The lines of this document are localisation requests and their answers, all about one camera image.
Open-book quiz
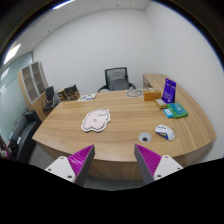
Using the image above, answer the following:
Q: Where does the green box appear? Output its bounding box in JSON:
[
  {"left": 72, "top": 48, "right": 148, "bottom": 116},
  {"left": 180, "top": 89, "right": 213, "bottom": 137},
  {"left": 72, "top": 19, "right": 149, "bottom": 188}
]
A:
[{"left": 167, "top": 103, "right": 188, "bottom": 119}]

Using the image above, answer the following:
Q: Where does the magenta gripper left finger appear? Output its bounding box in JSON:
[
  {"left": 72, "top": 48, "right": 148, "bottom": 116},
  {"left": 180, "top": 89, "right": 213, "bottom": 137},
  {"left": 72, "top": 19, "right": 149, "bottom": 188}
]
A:
[{"left": 46, "top": 145, "right": 95, "bottom": 186}]

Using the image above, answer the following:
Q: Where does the wooden glass-door cabinet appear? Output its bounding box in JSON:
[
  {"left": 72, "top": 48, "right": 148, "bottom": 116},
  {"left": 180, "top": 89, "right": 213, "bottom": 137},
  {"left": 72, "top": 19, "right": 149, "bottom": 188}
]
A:
[{"left": 17, "top": 62, "right": 48, "bottom": 120}]

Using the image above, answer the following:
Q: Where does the green white leaflet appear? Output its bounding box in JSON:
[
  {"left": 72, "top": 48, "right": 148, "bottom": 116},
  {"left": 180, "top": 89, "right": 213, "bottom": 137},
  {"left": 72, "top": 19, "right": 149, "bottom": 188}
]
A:
[{"left": 78, "top": 93, "right": 97, "bottom": 102}]

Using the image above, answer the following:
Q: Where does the small tan box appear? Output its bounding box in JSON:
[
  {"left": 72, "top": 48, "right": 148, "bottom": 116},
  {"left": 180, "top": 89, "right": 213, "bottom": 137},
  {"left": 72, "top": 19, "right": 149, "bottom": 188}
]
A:
[{"left": 154, "top": 99, "right": 167, "bottom": 109}]

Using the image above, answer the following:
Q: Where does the dark box on side table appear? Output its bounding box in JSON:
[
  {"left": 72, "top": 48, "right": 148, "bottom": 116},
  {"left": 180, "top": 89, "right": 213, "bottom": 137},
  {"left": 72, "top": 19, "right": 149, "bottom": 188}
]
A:
[{"left": 57, "top": 85, "right": 80, "bottom": 101}]

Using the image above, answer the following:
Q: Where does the grey desk cable grommet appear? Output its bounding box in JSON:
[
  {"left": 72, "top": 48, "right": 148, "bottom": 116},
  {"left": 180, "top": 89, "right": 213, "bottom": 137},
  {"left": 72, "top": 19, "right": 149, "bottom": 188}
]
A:
[{"left": 138, "top": 132, "right": 151, "bottom": 143}]

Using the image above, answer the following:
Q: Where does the black grey office chair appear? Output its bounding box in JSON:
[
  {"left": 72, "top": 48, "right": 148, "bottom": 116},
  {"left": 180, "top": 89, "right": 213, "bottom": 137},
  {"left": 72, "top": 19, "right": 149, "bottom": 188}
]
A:
[{"left": 98, "top": 67, "right": 136, "bottom": 91}]

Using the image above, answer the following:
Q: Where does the orange box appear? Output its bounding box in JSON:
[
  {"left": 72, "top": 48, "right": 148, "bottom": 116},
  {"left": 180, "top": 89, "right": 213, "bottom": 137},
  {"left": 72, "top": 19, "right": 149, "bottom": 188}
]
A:
[{"left": 143, "top": 90, "right": 161, "bottom": 101}]

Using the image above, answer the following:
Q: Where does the white and blue computer mouse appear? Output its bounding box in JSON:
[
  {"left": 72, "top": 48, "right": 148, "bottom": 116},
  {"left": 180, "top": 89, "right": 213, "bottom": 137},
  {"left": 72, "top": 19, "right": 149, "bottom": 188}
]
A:
[{"left": 155, "top": 124, "right": 175, "bottom": 141}]

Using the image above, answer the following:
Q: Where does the small blue box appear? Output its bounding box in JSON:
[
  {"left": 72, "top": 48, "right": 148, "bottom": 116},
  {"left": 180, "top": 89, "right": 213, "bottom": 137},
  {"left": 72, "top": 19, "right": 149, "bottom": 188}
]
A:
[{"left": 163, "top": 109, "right": 173, "bottom": 118}]

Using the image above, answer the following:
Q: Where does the small black chair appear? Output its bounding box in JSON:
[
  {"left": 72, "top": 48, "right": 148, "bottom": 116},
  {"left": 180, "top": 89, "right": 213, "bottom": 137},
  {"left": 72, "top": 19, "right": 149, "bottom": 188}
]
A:
[{"left": 43, "top": 86, "right": 59, "bottom": 112}]

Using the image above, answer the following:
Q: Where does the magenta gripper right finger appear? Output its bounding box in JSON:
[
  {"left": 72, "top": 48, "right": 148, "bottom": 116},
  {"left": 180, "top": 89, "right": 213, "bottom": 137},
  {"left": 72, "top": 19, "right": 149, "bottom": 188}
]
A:
[{"left": 134, "top": 144, "right": 182, "bottom": 184}]

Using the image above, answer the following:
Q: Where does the wooden office desk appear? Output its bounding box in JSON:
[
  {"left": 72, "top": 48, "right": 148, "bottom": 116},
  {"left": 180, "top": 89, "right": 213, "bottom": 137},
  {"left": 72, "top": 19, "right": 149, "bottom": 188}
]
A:
[{"left": 31, "top": 73, "right": 217, "bottom": 182}]

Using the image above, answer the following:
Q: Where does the round grey coaster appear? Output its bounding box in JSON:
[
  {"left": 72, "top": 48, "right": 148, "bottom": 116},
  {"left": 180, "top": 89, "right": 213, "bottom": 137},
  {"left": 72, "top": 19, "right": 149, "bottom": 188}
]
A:
[{"left": 126, "top": 89, "right": 142, "bottom": 98}]

